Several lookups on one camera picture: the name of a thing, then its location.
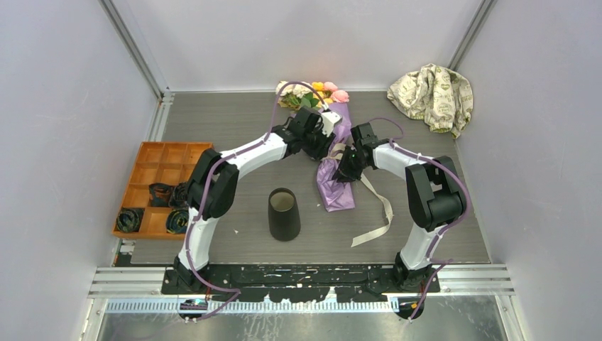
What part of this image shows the rolled dark fabric left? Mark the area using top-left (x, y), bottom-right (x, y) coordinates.
top-left (116, 207), bottom-right (144, 233)

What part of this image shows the rolled dark fabric middle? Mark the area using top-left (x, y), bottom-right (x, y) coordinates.
top-left (148, 183), bottom-right (174, 207)

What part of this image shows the rolled dark fabric upper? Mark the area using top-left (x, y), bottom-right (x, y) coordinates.
top-left (168, 183), bottom-right (188, 210)

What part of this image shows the purple flower bouquet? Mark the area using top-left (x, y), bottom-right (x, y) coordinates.
top-left (275, 80), bottom-right (355, 212)

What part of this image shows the rolled dark fabric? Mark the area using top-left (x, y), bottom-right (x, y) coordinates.
top-left (148, 183), bottom-right (174, 207)
top-left (165, 208), bottom-right (189, 234)
top-left (116, 207), bottom-right (144, 233)
top-left (168, 183), bottom-right (188, 210)

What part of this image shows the orange compartment tray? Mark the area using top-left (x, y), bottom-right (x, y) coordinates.
top-left (112, 141), bottom-right (213, 240)

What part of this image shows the cream ribbon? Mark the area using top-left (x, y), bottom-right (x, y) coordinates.
top-left (351, 173), bottom-right (393, 248)

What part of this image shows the rolled dark fabric lower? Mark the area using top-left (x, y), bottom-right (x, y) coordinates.
top-left (165, 208), bottom-right (189, 234)

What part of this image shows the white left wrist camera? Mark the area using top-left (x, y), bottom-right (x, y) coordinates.
top-left (320, 110), bottom-right (342, 137)

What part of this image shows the dark cylindrical vase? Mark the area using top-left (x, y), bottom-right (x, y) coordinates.
top-left (268, 188), bottom-right (301, 242)

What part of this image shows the patterned cream cloth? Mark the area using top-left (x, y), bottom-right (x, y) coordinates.
top-left (386, 64), bottom-right (474, 139)

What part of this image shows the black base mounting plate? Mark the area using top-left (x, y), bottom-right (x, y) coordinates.
top-left (160, 264), bottom-right (440, 303)

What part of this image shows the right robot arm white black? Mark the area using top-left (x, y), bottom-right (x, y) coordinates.
top-left (332, 123), bottom-right (470, 292)

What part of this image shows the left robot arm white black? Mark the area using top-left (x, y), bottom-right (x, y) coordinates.
top-left (173, 107), bottom-right (342, 293)

